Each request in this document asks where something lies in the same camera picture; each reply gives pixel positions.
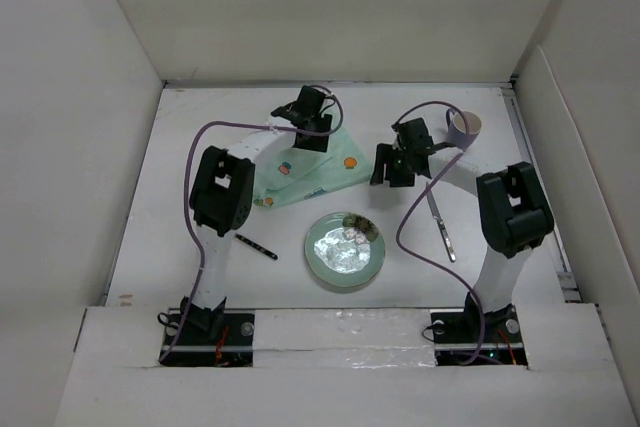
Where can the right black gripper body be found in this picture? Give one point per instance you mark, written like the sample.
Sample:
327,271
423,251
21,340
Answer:
401,173

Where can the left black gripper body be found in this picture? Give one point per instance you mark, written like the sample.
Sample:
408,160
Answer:
314,143

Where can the green cartoon print cloth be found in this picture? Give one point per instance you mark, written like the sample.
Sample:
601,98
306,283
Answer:
296,175

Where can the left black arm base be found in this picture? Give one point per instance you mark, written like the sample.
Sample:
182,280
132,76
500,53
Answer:
208,338

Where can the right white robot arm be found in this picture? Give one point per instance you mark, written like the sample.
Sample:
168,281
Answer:
514,212

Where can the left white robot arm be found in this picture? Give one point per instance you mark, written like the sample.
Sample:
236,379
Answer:
217,199

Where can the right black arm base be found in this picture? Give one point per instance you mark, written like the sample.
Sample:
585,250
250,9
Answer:
466,336

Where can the lavender mug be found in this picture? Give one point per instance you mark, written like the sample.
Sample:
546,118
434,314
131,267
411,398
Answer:
463,128

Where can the silver table knife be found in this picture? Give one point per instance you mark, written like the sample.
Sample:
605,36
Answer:
441,227

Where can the green floral plate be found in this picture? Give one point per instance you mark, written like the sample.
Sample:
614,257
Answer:
345,250

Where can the fork with black handle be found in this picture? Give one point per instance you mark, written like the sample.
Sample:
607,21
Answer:
257,247

